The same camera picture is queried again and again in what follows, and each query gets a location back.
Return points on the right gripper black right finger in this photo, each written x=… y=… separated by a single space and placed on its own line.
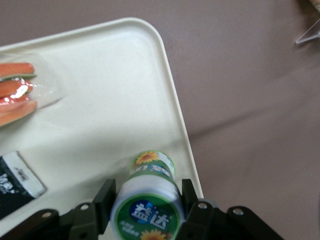
x=202 y=220

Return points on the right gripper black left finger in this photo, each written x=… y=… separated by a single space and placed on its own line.
x=85 y=220

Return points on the green gum bottle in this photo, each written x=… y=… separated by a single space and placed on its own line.
x=147 y=200

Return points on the cream plastic tray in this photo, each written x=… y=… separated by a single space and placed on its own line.
x=105 y=100

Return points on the black white snack packet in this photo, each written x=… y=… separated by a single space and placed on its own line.
x=15 y=190

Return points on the wrapped triangle sandwich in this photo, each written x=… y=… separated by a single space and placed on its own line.
x=15 y=87

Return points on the large clear acrylic riser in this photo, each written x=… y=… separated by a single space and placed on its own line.
x=308 y=35

